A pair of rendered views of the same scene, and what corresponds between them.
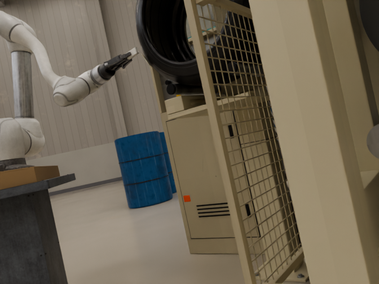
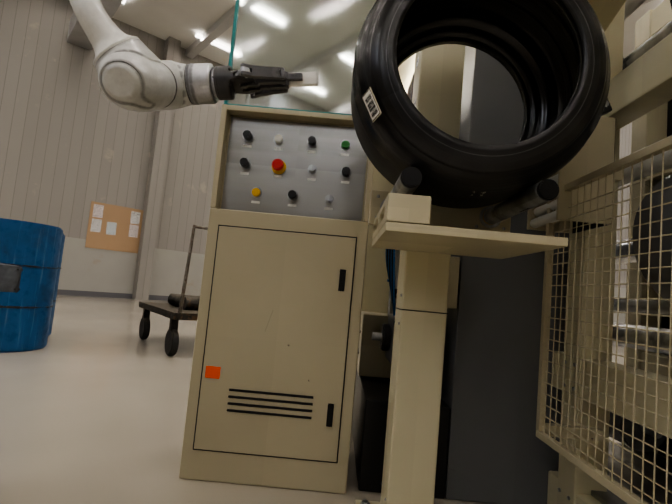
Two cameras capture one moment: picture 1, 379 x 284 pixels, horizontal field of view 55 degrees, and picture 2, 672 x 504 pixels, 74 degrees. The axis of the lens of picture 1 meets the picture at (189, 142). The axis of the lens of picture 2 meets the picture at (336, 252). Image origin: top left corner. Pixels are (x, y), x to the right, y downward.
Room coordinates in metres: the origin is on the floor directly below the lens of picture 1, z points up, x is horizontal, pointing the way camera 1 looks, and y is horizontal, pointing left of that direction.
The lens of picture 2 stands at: (0.80, 0.66, 0.66)
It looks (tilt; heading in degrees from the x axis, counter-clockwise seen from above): 5 degrees up; 325
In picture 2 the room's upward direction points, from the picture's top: 5 degrees clockwise
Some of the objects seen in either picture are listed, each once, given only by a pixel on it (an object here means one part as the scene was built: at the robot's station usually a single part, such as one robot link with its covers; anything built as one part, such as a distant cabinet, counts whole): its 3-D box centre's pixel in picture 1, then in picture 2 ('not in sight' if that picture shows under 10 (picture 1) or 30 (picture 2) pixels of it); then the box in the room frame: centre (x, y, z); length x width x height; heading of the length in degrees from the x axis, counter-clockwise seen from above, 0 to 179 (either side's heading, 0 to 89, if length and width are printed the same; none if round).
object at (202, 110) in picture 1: (228, 104); (453, 242); (1.50, -0.19, 0.80); 0.37 x 0.36 x 0.02; 54
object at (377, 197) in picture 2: (242, 81); (439, 213); (1.65, -0.29, 0.90); 0.40 x 0.03 x 0.10; 54
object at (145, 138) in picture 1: (149, 166); (13, 281); (5.41, 0.67, 0.48); 1.31 x 0.81 x 0.97; 8
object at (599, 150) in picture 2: not in sight; (568, 177); (1.46, -0.63, 1.05); 0.20 x 0.15 x 0.30; 144
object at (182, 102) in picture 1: (198, 103); (397, 221); (1.59, -0.08, 0.83); 0.36 x 0.09 x 0.06; 144
